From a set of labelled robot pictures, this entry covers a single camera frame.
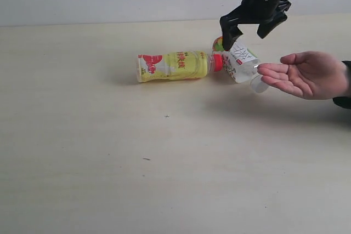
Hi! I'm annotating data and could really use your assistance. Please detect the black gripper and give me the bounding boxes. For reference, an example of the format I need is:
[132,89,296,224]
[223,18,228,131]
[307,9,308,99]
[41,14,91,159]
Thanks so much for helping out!
[219,0,291,51]

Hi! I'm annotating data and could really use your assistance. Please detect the white label bottle white cap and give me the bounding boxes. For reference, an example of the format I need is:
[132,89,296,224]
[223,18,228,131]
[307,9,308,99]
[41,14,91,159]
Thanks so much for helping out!
[212,37,269,94]

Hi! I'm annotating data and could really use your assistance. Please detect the yellow drink bottle red cap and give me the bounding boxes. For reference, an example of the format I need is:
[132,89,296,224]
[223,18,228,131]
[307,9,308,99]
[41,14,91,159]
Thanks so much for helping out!
[137,51,223,83]

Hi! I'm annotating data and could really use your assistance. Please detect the dark sleeve forearm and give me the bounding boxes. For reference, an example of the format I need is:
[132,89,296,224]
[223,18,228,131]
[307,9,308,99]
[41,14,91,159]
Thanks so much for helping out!
[332,61,350,110]

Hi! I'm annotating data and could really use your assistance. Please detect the open human hand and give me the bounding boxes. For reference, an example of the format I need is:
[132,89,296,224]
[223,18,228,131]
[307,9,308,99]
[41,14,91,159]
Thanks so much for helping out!
[258,51,342,100]

